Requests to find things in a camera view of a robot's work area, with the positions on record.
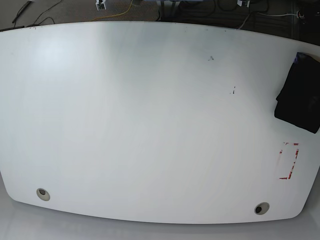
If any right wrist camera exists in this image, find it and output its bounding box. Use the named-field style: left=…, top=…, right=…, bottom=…
left=95, top=0, right=107, bottom=11

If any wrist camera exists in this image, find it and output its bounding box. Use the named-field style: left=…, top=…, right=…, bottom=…
left=95, top=0, right=107, bottom=11
left=237, top=0, right=251, bottom=8

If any right table grommet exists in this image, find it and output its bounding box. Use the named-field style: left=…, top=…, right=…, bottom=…
left=254, top=202, right=270, bottom=216

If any red tape rectangle marking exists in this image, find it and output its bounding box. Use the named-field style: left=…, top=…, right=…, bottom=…
left=276, top=142, right=300, bottom=180

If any yellow cable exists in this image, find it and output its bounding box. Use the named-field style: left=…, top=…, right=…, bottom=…
left=89, top=0, right=137, bottom=22

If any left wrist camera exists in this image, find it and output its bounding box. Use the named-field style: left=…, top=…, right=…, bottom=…
left=237, top=0, right=251, bottom=8

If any white cable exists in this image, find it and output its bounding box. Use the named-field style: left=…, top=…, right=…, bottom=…
left=237, top=11, right=298, bottom=30

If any black t-shirt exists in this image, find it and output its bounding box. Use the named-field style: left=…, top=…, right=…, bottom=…
left=274, top=52, right=320, bottom=134

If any table grommet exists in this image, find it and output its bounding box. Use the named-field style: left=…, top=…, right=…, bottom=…
left=254, top=202, right=270, bottom=216
left=36, top=188, right=51, bottom=202

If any left table grommet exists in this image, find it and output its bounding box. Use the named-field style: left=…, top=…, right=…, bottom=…
left=36, top=188, right=51, bottom=202

